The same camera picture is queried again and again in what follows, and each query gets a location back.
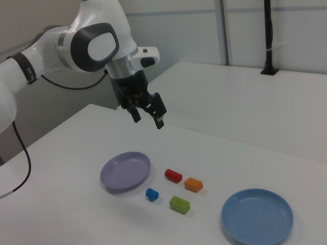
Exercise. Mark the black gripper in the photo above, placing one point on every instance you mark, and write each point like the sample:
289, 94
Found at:
131, 86

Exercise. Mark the red cylinder block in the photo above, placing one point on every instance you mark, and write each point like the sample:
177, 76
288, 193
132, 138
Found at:
173, 175

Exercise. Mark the small blue block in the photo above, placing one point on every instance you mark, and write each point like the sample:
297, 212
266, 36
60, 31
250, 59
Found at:
152, 194

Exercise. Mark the orange block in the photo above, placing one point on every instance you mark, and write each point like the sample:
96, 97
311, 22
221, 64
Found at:
193, 184

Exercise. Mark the green block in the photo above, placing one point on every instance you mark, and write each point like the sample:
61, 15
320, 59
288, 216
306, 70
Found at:
178, 203

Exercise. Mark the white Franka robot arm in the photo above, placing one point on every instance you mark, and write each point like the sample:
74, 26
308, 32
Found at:
102, 48

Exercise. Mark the purple plate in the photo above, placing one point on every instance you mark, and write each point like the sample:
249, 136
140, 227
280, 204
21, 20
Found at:
125, 171

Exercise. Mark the black pole with clamp base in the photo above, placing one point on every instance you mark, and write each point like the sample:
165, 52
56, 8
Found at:
268, 38

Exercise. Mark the blue plate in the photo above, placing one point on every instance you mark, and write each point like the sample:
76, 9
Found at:
256, 217

